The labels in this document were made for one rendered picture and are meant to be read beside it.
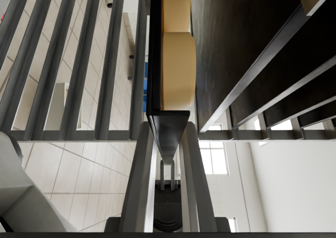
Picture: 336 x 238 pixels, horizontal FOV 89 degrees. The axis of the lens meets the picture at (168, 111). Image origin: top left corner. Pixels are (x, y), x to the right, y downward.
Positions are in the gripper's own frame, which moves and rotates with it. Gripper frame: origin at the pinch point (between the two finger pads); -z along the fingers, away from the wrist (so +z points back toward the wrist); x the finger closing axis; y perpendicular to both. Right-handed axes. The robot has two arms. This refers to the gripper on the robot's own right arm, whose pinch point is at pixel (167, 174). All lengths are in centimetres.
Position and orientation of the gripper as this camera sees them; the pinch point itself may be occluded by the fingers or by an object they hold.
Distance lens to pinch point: 41.5
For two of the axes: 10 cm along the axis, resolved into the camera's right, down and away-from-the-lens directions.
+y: 0.0, 1.8, -9.8
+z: 0.0, 9.8, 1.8
